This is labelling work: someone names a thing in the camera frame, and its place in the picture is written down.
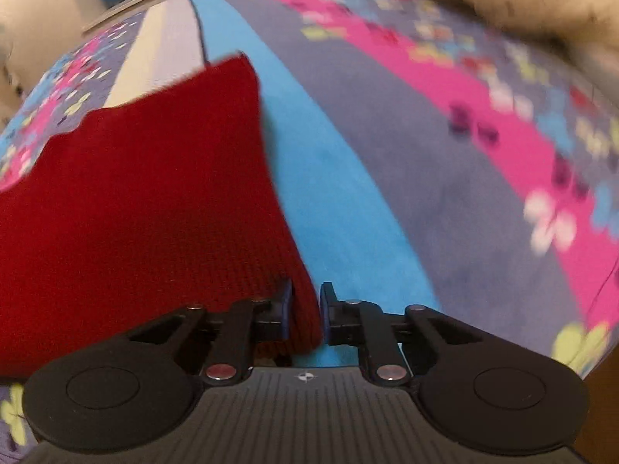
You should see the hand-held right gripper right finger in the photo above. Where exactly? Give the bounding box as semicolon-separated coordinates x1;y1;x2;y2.
319;281;485;388

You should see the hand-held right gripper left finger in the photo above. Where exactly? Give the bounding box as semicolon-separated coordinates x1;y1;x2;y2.
127;278;296;388

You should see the red knit sweater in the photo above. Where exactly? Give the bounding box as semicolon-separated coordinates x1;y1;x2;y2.
0;52;324;379

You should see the colourful printed blanket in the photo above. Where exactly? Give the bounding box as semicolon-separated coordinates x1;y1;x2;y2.
0;0;619;450

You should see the white speckled pillow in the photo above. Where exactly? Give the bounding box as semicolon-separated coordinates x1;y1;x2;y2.
321;0;619;102

